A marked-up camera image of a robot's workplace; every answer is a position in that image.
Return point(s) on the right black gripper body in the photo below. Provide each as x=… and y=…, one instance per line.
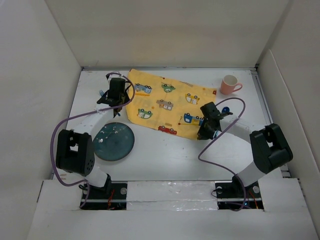
x=205, y=131

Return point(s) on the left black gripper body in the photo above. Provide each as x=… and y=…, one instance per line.
x=124, y=97

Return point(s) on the yellow car-print cloth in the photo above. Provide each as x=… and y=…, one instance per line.
x=166, y=104

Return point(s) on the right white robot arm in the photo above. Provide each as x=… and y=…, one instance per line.
x=269, y=147

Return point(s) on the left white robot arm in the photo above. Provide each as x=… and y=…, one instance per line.
x=71, y=144

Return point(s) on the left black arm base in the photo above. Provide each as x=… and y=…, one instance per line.
x=114, y=199

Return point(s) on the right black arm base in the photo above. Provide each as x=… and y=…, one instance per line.
x=230, y=195

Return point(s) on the blue metal spoon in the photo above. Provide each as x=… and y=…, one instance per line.
x=225, y=109

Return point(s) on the pink ceramic mug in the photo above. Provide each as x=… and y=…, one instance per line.
x=229, y=85

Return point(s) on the teal ceramic plate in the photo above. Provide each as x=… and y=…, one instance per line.
x=113, y=142

